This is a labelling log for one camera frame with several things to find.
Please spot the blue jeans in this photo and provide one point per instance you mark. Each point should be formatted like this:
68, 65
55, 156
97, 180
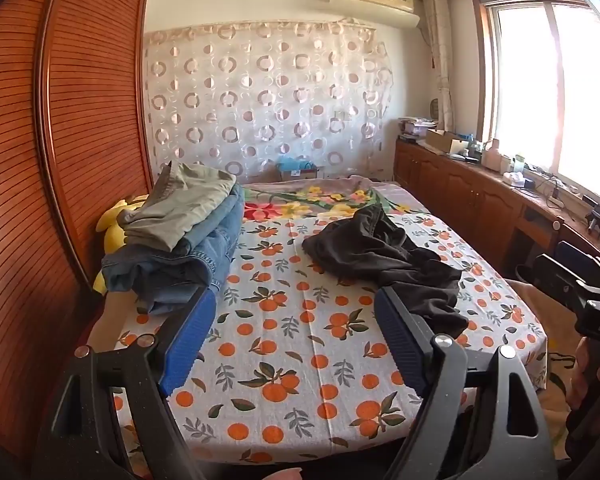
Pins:
215, 247

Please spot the circle pattern curtain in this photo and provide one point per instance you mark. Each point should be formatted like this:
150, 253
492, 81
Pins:
270, 100

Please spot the black pants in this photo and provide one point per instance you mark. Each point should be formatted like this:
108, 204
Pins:
370, 252

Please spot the floral blanket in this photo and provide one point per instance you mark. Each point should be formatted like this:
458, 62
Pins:
300, 199

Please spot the khaki pants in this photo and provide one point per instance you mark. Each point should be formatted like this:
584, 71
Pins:
180, 200

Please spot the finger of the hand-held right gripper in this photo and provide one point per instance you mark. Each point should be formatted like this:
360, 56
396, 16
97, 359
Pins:
555, 280
582, 257

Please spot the person's left hand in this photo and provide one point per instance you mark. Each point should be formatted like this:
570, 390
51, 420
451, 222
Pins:
282, 474

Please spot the open cardboard box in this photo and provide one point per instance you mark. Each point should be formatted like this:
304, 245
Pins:
445, 141

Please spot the white bottle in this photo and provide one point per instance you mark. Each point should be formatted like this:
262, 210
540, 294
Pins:
491, 155

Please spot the white window curtain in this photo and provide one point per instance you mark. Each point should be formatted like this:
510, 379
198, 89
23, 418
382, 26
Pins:
437, 50

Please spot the window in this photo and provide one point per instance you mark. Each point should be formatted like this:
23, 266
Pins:
530, 85

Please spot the small cardboard box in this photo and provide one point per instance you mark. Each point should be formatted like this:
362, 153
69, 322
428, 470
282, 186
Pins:
305, 174

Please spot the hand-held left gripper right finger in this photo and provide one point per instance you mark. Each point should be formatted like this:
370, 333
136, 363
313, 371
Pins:
397, 340

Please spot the blue plastic bag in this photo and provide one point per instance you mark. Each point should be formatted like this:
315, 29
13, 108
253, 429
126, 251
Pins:
292, 162

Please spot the white power strip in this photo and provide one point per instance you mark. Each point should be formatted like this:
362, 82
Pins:
555, 200

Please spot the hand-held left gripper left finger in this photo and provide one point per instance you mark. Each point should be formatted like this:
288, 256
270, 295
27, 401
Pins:
190, 342

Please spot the stack of papers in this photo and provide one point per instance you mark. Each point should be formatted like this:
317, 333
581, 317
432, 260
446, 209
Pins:
416, 127

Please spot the yellow plush toy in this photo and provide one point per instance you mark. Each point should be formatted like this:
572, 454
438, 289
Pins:
111, 220

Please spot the person's right hand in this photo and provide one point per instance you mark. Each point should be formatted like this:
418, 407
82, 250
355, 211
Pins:
577, 375

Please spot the wooden cabinet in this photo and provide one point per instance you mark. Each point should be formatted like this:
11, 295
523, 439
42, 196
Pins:
460, 195

